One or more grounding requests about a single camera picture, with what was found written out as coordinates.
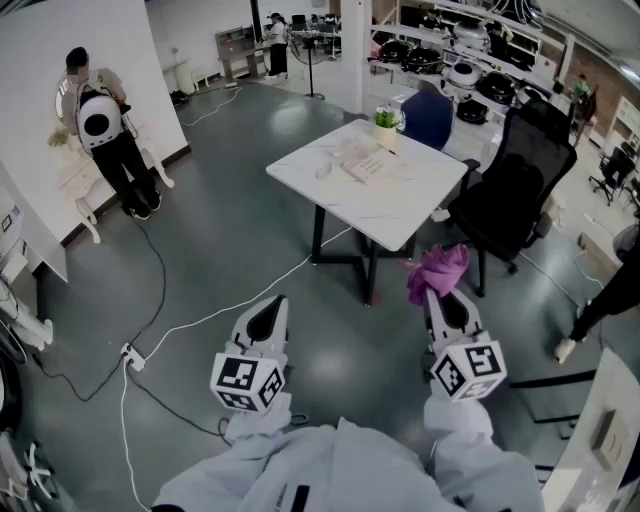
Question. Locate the white phone base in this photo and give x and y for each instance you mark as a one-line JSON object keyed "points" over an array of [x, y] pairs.
{"points": [[372, 165]]}

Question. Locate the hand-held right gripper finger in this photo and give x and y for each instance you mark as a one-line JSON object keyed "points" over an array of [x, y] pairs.
{"points": [[462, 320], [432, 325]]}

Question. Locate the person's left forearm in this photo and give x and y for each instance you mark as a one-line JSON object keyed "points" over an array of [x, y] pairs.
{"points": [[260, 422]]}

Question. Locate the person's grey jacket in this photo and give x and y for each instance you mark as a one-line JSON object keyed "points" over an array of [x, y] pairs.
{"points": [[350, 470]]}

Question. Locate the white ornate console table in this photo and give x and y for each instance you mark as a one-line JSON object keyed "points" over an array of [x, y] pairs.
{"points": [[85, 175]]}

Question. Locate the person's right forearm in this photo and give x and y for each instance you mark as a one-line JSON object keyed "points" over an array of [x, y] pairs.
{"points": [[457, 425]]}

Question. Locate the row of black white pods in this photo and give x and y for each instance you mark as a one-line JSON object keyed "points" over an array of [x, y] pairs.
{"points": [[440, 60]]}

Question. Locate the blue chair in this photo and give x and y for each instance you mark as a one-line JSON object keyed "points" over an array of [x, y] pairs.
{"points": [[427, 120]]}

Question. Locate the white pod backpack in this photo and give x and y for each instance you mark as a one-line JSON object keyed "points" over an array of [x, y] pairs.
{"points": [[100, 122]]}

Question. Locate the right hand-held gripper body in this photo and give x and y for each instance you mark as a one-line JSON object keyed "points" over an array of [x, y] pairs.
{"points": [[465, 370]]}

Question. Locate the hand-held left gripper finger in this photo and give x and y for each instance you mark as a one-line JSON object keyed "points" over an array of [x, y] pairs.
{"points": [[277, 335], [242, 325]]}

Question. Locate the white marble table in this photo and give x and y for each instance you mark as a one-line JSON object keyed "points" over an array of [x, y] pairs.
{"points": [[370, 200]]}

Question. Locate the cardboard box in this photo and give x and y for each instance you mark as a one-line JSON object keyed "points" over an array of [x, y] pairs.
{"points": [[607, 440]]}

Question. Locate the potted plant with white flowers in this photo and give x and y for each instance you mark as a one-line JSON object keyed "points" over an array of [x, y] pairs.
{"points": [[385, 125]]}

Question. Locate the black standing fan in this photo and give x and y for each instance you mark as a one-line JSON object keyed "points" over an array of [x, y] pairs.
{"points": [[311, 65]]}

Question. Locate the white power strip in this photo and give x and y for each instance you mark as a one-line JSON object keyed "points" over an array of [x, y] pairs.
{"points": [[440, 216], [132, 356]]}

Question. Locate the black mesh office chair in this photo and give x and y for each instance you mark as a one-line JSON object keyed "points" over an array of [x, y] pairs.
{"points": [[520, 190]]}

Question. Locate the purple cloth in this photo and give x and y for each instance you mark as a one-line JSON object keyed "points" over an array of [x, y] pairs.
{"points": [[435, 272]]}

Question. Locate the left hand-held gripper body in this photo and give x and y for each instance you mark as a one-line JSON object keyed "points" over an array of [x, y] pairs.
{"points": [[240, 380]]}

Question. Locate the wooden shelf unit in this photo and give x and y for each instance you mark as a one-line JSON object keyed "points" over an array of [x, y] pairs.
{"points": [[240, 50]]}

